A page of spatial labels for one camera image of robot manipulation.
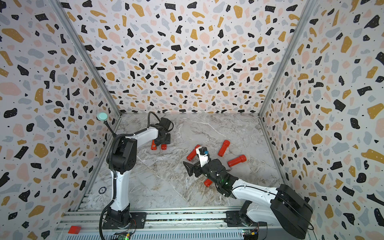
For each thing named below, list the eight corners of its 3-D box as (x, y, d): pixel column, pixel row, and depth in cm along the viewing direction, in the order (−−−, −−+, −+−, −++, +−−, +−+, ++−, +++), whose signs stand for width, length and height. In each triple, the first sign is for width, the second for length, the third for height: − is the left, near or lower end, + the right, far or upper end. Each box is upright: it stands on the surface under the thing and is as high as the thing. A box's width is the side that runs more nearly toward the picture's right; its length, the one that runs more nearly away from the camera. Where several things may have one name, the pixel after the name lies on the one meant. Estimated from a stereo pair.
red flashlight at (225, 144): (216, 154, 101) (216, 152, 99) (224, 141, 108) (225, 138, 106) (222, 157, 100) (222, 155, 97) (229, 144, 107) (230, 141, 104)
